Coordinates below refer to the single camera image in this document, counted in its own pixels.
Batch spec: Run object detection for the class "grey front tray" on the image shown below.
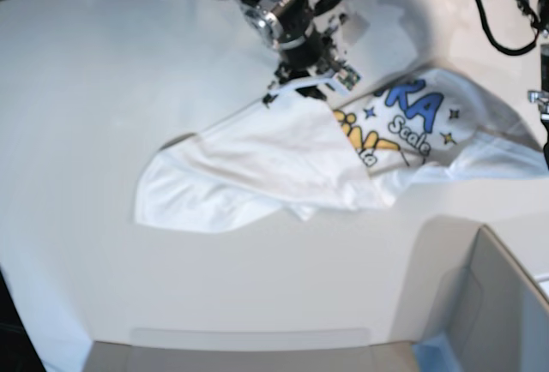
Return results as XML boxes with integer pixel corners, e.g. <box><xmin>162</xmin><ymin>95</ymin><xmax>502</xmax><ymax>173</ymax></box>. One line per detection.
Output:
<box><xmin>83</xmin><ymin>328</ymin><xmax>419</xmax><ymax>371</ymax></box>

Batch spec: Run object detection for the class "grey bin right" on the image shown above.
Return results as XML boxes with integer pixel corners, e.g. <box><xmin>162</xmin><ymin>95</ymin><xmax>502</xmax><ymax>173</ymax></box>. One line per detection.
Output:
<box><xmin>389</xmin><ymin>216</ymin><xmax>548</xmax><ymax>371</ymax></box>

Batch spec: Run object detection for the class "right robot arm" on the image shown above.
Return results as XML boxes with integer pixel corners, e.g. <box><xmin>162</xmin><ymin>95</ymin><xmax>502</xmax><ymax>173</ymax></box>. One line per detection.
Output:
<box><xmin>233</xmin><ymin>0</ymin><xmax>361</xmax><ymax>105</ymax></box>

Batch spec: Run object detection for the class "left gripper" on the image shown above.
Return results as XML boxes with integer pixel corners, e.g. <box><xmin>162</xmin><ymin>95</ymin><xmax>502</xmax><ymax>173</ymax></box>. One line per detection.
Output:
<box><xmin>528</xmin><ymin>44</ymin><xmax>549</xmax><ymax>169</ymax></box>

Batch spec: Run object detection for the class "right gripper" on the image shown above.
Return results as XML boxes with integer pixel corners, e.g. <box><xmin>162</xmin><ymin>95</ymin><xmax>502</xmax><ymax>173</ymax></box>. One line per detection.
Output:
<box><xmin>262</xmin><ymin>13</ymin><xmax>361</xmax><ymax>106</ymax></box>

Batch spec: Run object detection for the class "white printed t-shirt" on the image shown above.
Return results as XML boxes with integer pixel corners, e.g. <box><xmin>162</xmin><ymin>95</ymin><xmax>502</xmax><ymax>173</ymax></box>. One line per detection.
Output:
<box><xmin>134</xmin><ymin>69</ymin><xmax>548</xmax><ymax>233</ymax></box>

